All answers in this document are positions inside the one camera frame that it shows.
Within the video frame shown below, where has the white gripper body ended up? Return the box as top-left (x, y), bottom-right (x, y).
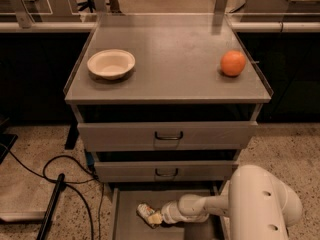
top-left (161, 201), bottom-right (209, 224)

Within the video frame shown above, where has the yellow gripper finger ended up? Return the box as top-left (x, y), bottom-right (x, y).
top-left (147, 212), bottom-right (163, 225)

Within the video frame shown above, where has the crushed 7up soda can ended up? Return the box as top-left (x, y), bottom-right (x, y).
top-left (136, 203), bottom-right (161, 228)

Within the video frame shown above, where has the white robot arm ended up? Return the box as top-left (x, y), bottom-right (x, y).
top-left (145, 165), bottom-right (303, 240)

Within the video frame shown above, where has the bottom grey open drawer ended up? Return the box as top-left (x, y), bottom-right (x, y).
top-left (108, 182), bottom-right (229, 240)

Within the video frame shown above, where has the middle grey drawer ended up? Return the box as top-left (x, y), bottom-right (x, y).
top-left (94, 150), bottom-right (238, 183)

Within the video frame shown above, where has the top grey drawer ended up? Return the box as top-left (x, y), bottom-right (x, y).
top-left (72, 104), bottom-right (263, 153)

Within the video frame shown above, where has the grey drawer cabinet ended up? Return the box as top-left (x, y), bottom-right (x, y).
top-left (63, 13), bottom-right (274, 189)

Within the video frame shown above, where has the black bar on floor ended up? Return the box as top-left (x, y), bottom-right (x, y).
top-left (36, 173), bottom-right (65, 240)

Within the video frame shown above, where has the orange fruit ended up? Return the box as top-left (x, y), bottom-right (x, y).
top-left (220, 50), bottom-right (246, 77)

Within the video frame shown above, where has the white paper bowl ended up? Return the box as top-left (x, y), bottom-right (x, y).
top-left (87, 49), bottom-right (135, 80)

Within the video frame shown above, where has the black cable left floor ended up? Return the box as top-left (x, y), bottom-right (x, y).
top-left (0, 143), bottom-right (106, 240)

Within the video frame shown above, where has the white horizontal rail pipe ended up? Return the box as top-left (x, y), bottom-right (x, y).
top-left (0, 22), bottom-right (320, 33)

